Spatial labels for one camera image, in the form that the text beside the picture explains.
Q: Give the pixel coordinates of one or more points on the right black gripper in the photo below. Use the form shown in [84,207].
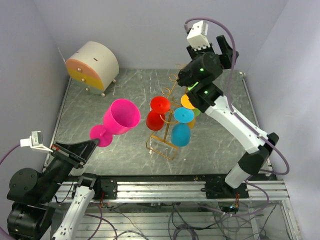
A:
[227,57]

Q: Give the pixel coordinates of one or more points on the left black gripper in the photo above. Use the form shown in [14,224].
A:
[77,152]

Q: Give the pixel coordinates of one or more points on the pink plastic wine glass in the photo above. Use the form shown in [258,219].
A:
[121,116]

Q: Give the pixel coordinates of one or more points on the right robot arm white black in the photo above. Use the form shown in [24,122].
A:
[206,66]

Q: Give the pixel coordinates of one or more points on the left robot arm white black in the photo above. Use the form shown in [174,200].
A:
[31,192]

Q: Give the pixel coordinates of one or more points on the orange plastic wine glass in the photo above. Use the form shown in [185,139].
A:
[185,102]

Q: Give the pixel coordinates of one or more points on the green plastic wine glass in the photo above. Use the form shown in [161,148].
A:
[196,111]

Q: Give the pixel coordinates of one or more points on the red plastic wine glass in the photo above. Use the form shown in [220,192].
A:
[155,120]

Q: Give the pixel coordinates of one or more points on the blue plastic wine glass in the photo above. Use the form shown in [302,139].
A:
[181,132]

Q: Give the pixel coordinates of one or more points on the round cream mini drawer cabinet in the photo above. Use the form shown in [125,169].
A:
[93,67]

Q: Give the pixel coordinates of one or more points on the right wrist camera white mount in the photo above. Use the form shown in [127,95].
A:
[197,36]

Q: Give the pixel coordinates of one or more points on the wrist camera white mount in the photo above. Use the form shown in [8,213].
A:
[197,36]
[35,142]

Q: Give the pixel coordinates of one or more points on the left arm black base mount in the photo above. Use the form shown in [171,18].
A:
[105,188]

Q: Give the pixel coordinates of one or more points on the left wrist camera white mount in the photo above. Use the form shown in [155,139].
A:
[35,142]

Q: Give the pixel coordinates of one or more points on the gold wire wine glass rack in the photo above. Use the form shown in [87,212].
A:
[159,142]

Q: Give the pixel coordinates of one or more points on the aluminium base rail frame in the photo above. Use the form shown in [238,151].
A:
[168,207]

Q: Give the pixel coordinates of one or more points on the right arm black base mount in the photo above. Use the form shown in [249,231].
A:
[216,188]

